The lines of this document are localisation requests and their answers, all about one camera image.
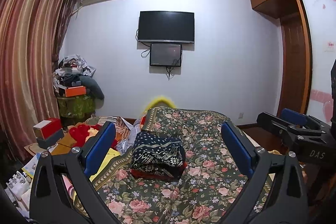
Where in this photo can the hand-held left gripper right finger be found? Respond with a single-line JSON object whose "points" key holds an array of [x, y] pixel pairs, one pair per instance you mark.
{"points": [[237, 148]]}

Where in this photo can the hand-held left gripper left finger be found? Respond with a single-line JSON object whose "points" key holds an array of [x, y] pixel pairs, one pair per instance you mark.
{"points": [[101, 145]]}

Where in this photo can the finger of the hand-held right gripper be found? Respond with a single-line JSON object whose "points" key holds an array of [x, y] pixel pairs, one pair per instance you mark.
{"points": [[294, 116], [273, 125]]}

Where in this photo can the navy patterned hooded jacket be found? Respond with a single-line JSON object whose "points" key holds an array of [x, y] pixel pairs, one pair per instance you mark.
{"points": [[157, 153]]}

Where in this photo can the yellow cloth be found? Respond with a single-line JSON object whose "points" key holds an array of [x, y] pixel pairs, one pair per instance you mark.
{"points": [[110, 158]]}

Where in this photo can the red plush toy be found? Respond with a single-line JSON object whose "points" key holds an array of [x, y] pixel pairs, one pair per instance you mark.
{"points": [[78, 134]]}

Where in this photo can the striped plaid cloth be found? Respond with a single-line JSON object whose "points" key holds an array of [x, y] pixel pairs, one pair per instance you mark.
{"points": [[123, 125]]}

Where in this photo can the brown cardboard sheet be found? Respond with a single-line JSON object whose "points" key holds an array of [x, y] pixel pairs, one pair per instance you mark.
{"points": [[63, 144]]}

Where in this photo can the red garment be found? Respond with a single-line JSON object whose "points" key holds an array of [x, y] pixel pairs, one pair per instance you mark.
{"points": [[136, 173]]}

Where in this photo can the green patterned cloth cover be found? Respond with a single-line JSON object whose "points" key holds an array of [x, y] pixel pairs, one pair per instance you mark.
{"points": [[76, 107]]}

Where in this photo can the brown wooden door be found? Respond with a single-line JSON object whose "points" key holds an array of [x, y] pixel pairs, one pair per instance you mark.
{"points": [[292, 69]]}

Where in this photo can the grey box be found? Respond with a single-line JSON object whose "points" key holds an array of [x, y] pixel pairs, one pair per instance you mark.
{"points": [[51, 140]]}

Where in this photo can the floral blanket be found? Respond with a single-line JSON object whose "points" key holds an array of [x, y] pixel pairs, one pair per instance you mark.
{"points": [[204, 187]]}

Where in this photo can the red box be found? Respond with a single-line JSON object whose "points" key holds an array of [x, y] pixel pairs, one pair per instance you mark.
{"points": [[52, 125]]}

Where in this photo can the pink plush toy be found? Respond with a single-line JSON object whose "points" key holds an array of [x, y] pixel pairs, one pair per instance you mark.
{"points": [[68, 187]]}

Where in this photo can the orange box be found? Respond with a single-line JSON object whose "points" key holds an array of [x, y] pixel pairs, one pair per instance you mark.
{"points": [[75, 91]]}

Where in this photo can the yellow fuzzy object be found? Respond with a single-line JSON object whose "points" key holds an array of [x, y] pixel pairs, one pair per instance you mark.
{"points": [[157, 102]]}

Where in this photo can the red label sticker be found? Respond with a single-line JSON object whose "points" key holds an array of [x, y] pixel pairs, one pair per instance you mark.
{"points": [[331, 47]]}

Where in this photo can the pile of assorted clutter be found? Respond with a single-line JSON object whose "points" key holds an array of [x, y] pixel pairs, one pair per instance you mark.
{"points": [[76, 69]]}

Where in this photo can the pile of papers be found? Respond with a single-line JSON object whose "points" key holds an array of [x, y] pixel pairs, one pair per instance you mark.
{"points": [[18, 182]]}

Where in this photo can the striped pink curtain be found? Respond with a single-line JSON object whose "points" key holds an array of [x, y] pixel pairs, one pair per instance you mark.
{"points": [[26, 56]]}

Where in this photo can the small black wall monitor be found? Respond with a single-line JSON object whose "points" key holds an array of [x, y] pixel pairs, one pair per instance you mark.
{"points": [[165, 54]]}

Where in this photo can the black wall television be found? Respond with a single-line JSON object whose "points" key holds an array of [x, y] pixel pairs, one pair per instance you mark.
{"points": [[166, 27]]}

